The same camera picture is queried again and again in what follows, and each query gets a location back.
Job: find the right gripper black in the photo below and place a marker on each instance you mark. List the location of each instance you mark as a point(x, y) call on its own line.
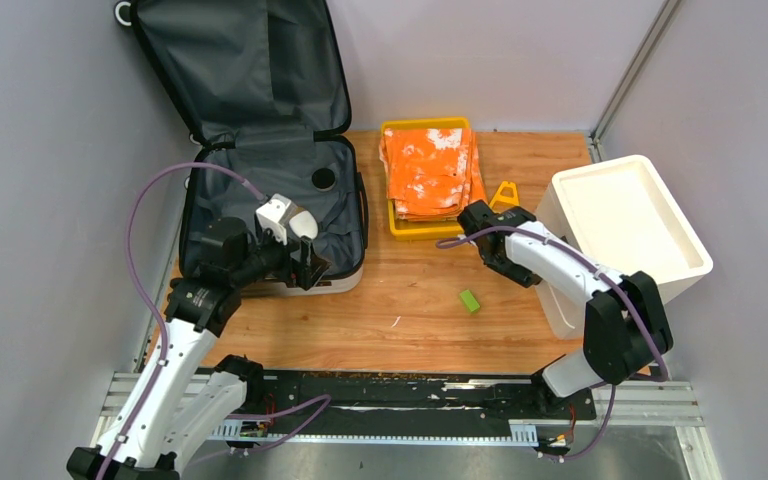
point(520, 274)

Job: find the round black lid compact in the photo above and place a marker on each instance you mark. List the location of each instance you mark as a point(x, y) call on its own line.
point(324, 179)

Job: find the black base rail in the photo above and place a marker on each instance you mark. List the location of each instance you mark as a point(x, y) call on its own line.
point(392, 404)

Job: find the yellow triangular bracket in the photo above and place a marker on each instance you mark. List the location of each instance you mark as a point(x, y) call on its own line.
point(505, 197)

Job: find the white oval soap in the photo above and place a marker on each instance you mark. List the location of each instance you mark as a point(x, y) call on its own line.
point(304, 225)

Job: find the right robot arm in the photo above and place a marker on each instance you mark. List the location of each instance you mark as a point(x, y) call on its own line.
point(625, 326)

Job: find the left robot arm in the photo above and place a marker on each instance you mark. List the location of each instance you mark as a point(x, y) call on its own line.
point(154, 436)

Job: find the white drawer cabinet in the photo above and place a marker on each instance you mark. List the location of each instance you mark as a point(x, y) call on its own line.
point(621, 213)

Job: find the black white space suitcase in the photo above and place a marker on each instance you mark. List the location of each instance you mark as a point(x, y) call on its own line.
point(261, 88)

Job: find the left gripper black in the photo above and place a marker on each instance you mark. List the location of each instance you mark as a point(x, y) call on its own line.
point(305, 273)

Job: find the small green block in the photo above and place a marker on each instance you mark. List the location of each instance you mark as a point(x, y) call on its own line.
point(469, 301)

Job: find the yellow plastic tray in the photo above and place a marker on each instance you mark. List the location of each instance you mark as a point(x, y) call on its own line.
point(411, 230)

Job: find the orange tie-dye jeans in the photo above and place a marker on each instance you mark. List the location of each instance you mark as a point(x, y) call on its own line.
point(432, 174)

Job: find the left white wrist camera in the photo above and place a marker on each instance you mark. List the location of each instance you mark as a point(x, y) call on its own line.
point(282, 217)

